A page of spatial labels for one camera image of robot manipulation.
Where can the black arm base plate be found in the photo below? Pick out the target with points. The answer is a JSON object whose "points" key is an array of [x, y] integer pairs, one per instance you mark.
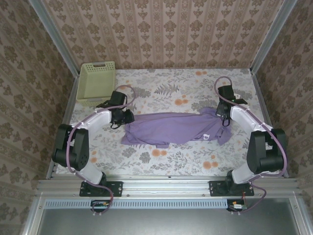
{"points": [[115, 188], [216, 188]]}

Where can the floral tablecloth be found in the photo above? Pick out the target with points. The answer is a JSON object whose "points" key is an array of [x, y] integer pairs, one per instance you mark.
{"points": [[171, 156]]}

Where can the grey metal panel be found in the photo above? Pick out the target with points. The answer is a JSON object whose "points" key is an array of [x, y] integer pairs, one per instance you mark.
{"points": [[166, 222]]}

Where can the aluminium lower frame bar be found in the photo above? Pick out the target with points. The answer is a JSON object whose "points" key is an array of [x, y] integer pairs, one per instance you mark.
{"points": [[303, 215], [31, 215]]}

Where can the aluminium frame post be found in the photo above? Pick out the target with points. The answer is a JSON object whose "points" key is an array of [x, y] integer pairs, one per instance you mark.
{"points": [[274, 39], [56, 39]]}

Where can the aluminium table side rail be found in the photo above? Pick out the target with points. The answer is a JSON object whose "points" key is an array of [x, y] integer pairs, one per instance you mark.
{"points": [[264, 107], [71, 102]]}

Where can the green plastic basket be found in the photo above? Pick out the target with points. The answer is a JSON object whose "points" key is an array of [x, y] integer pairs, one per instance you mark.
{"points": [[95, 83]]}

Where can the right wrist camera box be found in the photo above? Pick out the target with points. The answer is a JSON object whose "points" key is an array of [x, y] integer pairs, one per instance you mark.
{"points": [[236, 94]]}

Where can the small circuit board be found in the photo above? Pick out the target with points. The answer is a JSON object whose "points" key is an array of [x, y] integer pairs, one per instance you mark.
{"points": [[100, 204], [238, 206]]}

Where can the purple t-shirt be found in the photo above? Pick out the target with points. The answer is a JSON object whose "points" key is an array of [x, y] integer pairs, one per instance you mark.
{"points": [[171, 127]]}

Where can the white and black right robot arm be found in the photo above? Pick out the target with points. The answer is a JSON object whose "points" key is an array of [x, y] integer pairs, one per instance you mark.
{"points": [[244, 120]]}

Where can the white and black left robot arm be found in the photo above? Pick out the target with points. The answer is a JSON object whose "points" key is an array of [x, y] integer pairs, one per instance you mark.
{"points": [[95, 120]]}

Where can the aluminium mounting rail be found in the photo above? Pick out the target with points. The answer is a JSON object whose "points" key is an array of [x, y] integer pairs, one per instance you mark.
{"points": [[166, 186]]}

